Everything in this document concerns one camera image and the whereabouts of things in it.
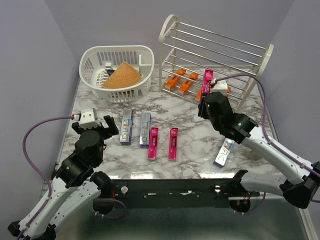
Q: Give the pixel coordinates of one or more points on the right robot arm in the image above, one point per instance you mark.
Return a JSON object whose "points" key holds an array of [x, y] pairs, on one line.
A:
{"points": [[299, 179]]}

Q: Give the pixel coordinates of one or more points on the silver Rio toothpaste box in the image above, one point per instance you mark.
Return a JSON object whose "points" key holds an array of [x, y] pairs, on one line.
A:
{"points": [[145, 127], [126, 127], [223, 153]]}

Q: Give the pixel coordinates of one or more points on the woven orange conical hat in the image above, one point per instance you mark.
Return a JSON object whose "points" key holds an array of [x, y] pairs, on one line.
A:
{"points": [[124, 76]]}

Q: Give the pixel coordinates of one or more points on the cream metal shelf rack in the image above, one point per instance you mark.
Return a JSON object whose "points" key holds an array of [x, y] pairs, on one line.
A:
{"points": [[195, 49]]}

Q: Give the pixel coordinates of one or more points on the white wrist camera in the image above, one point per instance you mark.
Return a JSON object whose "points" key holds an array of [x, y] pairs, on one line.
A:
{"points": [[219, 86], [88, 119]]}

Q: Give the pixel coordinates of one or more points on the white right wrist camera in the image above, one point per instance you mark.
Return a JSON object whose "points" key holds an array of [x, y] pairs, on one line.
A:
{"points": [[219, 86]]}

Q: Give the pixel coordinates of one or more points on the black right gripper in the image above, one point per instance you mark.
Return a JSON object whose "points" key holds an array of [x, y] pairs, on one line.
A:
{"points": [[202, 106]]}

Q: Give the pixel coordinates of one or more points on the orange toothpaste box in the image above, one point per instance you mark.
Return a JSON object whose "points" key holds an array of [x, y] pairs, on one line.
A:
{"points": [[174, 80], [188, 83], [228, 91], [199, 96]]}

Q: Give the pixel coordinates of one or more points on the pink toothpaste box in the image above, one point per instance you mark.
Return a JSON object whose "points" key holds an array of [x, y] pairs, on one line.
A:
{"points": [[172, 152], [207, 78], [153, 143]]}

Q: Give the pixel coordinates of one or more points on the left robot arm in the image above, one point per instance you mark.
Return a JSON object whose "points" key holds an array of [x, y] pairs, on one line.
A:
{"points": [[75, 182]]}

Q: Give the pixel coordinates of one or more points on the dark object in basket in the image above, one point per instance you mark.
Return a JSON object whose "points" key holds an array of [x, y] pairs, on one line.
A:
{"points": [[110, 72]]}

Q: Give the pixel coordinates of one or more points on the white plastic basket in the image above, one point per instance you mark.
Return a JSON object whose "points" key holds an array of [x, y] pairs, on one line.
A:
{"points": [[96, 59]]}

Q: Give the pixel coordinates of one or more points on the black mounting base rail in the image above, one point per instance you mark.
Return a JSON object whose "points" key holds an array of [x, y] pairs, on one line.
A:
{"points": [[179, 193]]}

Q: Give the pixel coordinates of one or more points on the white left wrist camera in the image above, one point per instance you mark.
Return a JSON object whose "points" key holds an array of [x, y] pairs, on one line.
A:
{"points": [[88, 119]]}

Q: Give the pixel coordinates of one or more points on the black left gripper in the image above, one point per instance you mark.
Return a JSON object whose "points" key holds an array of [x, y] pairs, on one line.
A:
{"points": [[113, 128]]}

